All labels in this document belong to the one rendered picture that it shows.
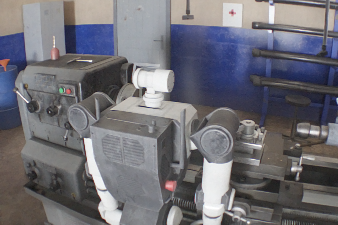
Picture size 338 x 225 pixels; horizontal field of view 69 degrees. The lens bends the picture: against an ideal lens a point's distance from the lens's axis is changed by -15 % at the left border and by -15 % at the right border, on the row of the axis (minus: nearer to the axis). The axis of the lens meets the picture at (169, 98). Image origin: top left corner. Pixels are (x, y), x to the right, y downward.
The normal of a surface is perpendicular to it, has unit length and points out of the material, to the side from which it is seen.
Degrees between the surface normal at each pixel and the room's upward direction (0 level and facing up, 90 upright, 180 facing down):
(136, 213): 45
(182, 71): 90
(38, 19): 90
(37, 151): 32
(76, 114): 90
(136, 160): 90
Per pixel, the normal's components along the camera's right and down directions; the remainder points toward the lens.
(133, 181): -0.33, 0.54
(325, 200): -0.22, -0.59
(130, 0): -0.39, 0.30
